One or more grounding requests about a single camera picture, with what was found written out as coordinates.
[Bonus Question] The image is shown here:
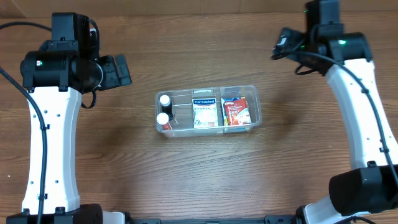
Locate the black bottle white cap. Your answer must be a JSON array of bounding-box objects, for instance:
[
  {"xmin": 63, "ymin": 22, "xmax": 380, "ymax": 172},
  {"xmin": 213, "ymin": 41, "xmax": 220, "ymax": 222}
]
[{"xmin": 159, "ymin": 95, "xmax": 175, "ymax": 121}]

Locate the white Hansaplast plaster box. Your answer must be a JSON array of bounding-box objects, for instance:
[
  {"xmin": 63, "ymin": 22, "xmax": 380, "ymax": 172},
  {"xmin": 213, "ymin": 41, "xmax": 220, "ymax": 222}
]
[{"xmin": 192, "ymin": 98, "xmax": 218, "ymax": 128}]

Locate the red medicine box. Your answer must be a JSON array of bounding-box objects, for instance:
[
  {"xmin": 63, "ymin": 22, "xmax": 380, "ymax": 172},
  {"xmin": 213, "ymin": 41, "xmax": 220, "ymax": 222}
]
[{"xmin": 222, "ymin": 97, "xmax": 252, "ymax": 126}]

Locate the orange tube white cap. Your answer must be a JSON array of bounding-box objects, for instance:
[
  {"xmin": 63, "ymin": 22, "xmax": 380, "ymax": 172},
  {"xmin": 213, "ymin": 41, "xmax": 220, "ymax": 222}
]
[{"xmin": 156, "ymin": 113, "xmax": 172, "ymax": 131}]

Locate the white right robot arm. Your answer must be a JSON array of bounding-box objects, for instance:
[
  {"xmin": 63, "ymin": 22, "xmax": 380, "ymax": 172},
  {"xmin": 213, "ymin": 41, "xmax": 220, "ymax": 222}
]
[{"xmin": 272, "ymin": 26, "xmax": 397, "ymax": 223}]

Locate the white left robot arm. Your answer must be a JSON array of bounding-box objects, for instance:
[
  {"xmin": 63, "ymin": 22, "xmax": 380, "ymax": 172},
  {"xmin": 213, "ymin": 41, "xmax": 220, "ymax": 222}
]
[{"xmin": 6, "ymin": 50, "xmax": 132, "ymax": 223}]

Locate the blue VapoDrops box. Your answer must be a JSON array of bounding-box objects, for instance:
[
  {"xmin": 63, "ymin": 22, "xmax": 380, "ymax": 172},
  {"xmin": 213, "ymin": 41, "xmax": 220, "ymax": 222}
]
[{"xmin": 220, "ymin": 96, "xmax": 251, "ymax": 128}]

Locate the clear plastic container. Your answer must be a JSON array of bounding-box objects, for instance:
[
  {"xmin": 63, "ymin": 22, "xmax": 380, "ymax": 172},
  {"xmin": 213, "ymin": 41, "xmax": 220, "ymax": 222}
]
[{"xmin": 155, "ymin": 85, "xmax": 262, "ymax": 138}]

